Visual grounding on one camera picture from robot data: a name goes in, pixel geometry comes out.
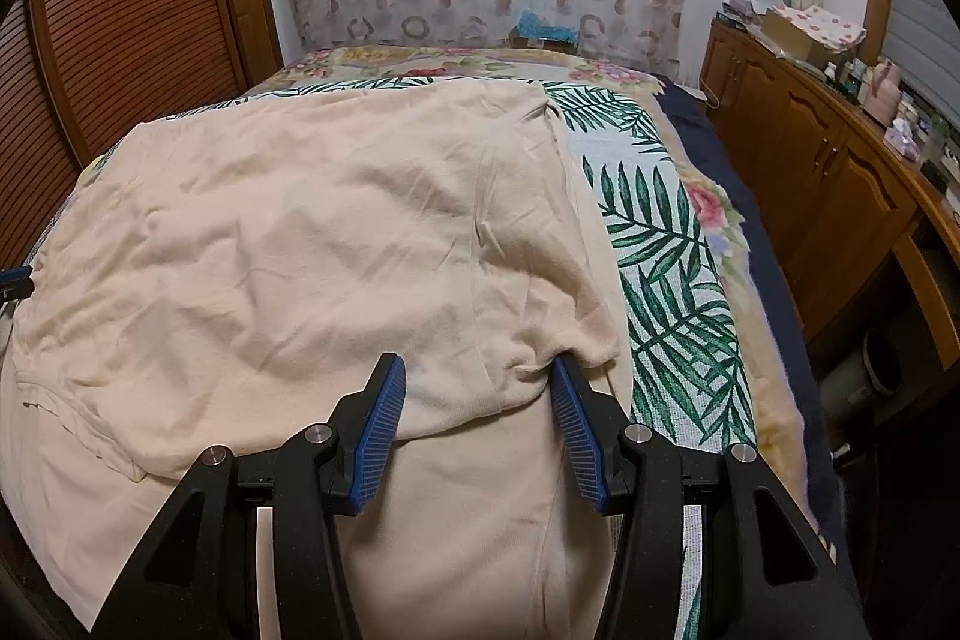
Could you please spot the brown louvered wooden wardrobe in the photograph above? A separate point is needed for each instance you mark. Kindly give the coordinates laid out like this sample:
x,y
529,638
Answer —
x,y
135,25

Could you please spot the pink thermos jug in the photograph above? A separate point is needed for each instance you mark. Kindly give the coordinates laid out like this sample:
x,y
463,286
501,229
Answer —
x,y
883,89

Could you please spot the floral patterned cloth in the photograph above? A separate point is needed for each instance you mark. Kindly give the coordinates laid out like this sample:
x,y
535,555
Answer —
x,y
825,25

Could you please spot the grey waste bin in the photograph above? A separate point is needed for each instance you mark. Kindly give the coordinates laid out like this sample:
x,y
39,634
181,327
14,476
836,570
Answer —
x,y
862,374

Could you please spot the blue crumpled cloth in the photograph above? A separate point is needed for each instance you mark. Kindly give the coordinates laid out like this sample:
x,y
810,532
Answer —
x,y
544,25

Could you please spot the purple tissue pack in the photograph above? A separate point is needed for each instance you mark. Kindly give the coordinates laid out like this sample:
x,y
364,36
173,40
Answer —
x,y
903,136

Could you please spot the grey window blind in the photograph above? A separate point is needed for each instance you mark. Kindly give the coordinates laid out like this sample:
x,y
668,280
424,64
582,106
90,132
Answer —
x,y
926,25

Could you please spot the open cardboard box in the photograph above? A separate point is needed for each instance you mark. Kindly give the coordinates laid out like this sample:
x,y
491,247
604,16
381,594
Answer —
x,y
791,44

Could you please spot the navy bed sheet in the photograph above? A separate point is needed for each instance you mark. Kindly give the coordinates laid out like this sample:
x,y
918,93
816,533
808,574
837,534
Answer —
x,y
765,280

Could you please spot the long wooden cabinet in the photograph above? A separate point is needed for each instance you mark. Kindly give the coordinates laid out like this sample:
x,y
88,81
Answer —
x,y
810,160

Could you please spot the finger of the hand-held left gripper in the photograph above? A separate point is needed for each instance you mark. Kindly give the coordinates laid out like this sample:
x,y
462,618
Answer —
x,y
13,284

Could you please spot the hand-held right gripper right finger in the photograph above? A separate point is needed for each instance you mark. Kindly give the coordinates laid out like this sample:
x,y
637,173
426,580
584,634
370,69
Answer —
x,y
577,437

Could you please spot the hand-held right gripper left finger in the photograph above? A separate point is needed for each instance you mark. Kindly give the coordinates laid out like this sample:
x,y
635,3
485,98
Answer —
x,y
379,430

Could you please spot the beige printed t-shirt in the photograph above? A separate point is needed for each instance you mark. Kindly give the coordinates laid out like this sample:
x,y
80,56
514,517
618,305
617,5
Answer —
x,y
300,235

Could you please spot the row of small bottles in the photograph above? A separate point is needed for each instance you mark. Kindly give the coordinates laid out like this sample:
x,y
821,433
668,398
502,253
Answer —
x,y
847,78

